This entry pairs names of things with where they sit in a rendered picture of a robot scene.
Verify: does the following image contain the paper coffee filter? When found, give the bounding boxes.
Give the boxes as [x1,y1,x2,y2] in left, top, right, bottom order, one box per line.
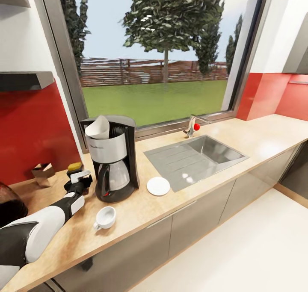
[86,114,110,140]

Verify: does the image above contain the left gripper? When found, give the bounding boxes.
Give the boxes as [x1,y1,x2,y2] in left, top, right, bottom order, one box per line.
[64,175,93,193]

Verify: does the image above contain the electric kettle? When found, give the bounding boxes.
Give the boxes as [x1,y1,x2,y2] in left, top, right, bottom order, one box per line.
[0,182,28,229]

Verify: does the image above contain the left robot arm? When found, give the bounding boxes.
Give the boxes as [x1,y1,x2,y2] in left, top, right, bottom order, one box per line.
[0,170,93,291]

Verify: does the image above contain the bottle of coffee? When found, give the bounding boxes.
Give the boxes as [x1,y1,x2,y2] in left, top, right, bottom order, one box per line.
[67,162,89,192]

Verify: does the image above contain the coffee cup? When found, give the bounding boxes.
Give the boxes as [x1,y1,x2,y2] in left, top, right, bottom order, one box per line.
[94,206,116,231]

